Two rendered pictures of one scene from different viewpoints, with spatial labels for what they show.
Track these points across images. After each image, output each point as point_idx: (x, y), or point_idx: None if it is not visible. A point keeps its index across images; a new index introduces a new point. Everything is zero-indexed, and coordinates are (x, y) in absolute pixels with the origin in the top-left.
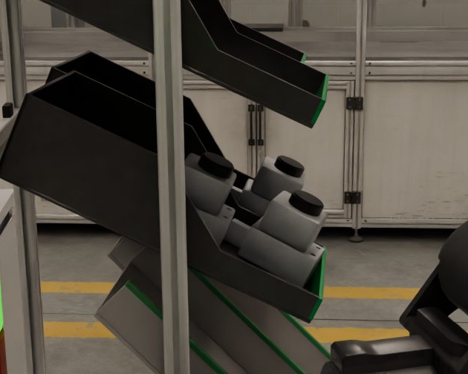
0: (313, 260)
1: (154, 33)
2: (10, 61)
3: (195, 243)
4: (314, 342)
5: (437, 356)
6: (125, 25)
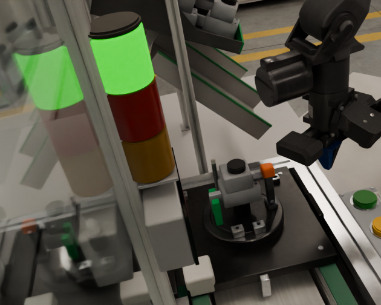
0: (236, 25)
1: None
2: None
3: (185, 28)
4: (236, 63)
5: (303, 56)
6: None
